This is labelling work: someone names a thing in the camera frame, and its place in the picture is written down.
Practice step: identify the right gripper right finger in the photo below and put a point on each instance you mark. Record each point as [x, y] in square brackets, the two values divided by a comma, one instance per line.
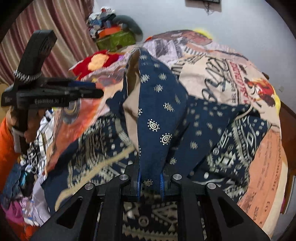
[205, 212]

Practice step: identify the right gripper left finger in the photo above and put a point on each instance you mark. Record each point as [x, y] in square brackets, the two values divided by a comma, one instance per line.
[93, 212]

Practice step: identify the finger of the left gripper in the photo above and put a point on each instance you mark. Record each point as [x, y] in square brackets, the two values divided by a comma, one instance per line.
[86, 93]
[81, 84]

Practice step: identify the navy patterned garment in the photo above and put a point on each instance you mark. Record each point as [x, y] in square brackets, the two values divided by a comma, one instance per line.
[153, 120]

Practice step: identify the left hand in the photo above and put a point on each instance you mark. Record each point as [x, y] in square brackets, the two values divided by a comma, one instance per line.
[33, 123]

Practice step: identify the red plush toy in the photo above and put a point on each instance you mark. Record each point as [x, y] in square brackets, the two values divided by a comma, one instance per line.
[100, 59]

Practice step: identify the green storage box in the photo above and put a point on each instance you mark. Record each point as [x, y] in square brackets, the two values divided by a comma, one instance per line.
[116, 41]

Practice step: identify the orange box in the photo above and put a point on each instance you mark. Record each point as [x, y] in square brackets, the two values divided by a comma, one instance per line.
[109, 31]

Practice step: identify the pile of clutter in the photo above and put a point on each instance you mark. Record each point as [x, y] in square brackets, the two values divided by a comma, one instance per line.
[97, 21]

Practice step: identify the striped red gold curtain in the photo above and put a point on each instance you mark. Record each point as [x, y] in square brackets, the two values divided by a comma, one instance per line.
[68, 21]

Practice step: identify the grey neck pillow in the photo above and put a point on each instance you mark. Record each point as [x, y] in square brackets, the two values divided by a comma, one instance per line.
[129, 24]

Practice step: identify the printed newspaper bedspread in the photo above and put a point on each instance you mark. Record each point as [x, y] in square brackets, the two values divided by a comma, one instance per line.
[207, 71]

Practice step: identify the yellow pillow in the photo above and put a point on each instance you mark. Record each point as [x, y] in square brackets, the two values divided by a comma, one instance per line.
[203, 32]

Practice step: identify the small black wall monitor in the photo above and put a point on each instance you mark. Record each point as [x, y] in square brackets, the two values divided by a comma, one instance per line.
[209, 1]

